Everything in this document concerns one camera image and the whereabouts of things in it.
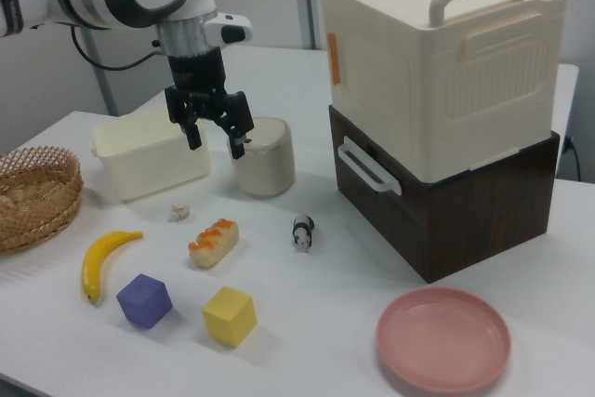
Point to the white rectangular plastic bin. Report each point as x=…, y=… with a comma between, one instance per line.
x=149, y=160

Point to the purple cube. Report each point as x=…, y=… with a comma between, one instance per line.
x=141, y=301

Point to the small cream trash can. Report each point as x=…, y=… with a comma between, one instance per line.
x=269, y=164

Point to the dark brown drawer box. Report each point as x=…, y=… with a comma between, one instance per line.
x=465, y=229

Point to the toy bread with orange topping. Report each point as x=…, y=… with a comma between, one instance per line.
x=214, y=248

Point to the small panda figurine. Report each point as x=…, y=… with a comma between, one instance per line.
x=303, y=232

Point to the crumpled paper ball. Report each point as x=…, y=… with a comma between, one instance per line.
x=180, y=212

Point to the woven wicker basket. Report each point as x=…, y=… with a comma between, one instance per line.
x=46, y=225

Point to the yellow cube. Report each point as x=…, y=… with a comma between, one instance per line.
x=228, y=318

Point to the cream plastic storage box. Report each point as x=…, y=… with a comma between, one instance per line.
x=418, y=90

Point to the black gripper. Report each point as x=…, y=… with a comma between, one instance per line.
x=197, y=74

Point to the pink plastic plate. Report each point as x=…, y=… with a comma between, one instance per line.
x=441, y=341

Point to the yellow toy banana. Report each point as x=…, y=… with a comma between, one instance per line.
x=93, y=262

